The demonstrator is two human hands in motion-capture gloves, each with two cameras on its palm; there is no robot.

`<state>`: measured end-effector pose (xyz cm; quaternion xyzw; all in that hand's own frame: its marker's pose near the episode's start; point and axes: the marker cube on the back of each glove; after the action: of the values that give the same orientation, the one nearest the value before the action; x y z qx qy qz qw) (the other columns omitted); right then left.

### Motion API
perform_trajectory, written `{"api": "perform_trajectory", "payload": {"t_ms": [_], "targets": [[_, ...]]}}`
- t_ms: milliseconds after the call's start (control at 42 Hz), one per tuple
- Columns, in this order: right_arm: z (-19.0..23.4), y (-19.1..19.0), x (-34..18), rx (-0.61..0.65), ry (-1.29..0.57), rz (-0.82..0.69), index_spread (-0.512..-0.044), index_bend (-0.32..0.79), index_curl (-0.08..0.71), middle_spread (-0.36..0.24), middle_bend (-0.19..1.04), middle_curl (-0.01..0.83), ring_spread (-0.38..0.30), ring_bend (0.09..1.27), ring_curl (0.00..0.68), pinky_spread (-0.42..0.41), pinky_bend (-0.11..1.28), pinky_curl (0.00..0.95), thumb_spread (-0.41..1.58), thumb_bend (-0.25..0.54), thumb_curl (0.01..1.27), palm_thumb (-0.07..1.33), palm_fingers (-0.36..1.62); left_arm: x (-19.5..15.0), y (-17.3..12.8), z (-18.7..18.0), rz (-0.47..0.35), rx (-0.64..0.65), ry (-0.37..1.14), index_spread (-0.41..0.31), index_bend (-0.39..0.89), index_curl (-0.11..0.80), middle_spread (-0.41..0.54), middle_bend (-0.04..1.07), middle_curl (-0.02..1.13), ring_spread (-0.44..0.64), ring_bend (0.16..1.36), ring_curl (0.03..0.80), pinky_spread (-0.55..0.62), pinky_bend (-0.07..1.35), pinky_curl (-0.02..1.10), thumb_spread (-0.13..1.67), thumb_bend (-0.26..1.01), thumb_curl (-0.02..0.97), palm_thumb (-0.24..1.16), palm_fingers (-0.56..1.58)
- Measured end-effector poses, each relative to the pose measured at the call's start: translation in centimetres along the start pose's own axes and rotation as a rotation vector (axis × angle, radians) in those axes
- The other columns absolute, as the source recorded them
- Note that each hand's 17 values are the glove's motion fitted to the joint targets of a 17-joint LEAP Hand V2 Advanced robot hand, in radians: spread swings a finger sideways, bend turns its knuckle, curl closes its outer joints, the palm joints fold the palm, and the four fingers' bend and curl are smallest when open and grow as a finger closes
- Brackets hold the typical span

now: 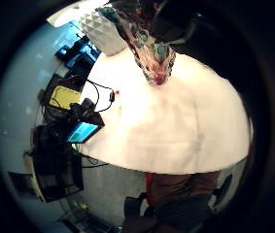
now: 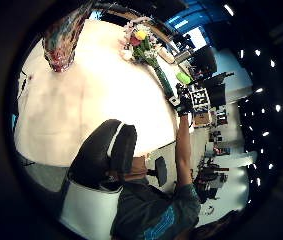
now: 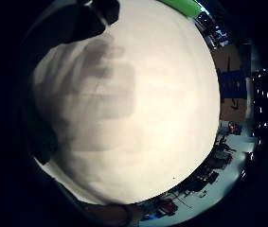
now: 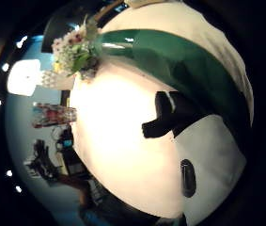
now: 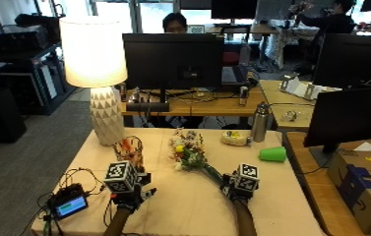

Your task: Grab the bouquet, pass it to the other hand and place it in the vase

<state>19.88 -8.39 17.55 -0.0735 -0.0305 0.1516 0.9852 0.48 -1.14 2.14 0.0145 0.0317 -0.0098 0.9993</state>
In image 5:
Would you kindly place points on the clear shiny object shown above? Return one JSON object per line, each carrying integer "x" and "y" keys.
{"x": 289, "y": 116}

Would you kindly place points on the small black screen device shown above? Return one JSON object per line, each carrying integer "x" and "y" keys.
{"x": 68, "y": 205}

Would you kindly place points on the background black monitor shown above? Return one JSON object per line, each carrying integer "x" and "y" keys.
{"x": 233, "y": 8}

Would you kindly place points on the white desk holders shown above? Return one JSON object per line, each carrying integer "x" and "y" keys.
{"x": 303, "y": 87}

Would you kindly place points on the beige tablecloth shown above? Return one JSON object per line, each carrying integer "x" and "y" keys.
{"x": 184, "y": 209}

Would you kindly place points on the background flower bunch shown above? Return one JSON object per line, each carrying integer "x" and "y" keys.
{"x": 300, "y": 8}

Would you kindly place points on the white table lamp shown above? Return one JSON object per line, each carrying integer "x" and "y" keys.
{"x": 92, "y": 52}

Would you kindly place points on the white marker cube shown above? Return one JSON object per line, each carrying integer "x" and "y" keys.
{"x": 247, "y": 178}
{"x": 120, "y": 177}

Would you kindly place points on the silver drink can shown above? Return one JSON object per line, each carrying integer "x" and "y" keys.
{"x": 243, "y": 95}

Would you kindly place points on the wooden side table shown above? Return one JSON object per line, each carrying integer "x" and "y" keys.
{"x": 315, "y": 190}

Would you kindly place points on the left white marker cube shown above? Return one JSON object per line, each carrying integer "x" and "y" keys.
{"x": 120, "y": 177}

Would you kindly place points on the black shelf unit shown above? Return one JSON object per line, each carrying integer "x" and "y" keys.
{"x": 22, "y": 72}

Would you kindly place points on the black office chair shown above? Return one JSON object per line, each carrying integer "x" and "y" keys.
{"x": 236, "y": 46}

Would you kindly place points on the steel water bottle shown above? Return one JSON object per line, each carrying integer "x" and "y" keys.
{"x": 260, "y": 124}

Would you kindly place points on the person's left hand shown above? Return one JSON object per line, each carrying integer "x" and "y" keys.
{"x": 137, "y": 194}

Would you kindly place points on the black monitor on wooden table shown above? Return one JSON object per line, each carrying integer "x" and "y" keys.
{"x": 352, "y": 114}

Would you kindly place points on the light wooden desk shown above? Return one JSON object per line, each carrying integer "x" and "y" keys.
{"x": 287, "y": 103}

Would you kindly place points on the person's right hand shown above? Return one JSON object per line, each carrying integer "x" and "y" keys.
{"x": 229, "y": 190}

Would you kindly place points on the black monitor with stand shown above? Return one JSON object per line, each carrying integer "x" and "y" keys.
{"x": 172, "y": 60}

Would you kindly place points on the mixed flower bouquet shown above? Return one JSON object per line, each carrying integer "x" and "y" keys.
{"x": 188, "y": 152}

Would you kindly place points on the large black monitor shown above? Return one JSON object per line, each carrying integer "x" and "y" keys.
{"x": 352, "y": 60}

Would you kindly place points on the green plastic cup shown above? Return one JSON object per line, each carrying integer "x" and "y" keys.
{"x": 272, "y": 154}

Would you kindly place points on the cardboard box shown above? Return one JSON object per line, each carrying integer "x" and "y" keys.
{"x": 368, "y": 190}

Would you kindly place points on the right white marker cube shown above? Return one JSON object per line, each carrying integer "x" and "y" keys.
{"x": 247, "y": 178}

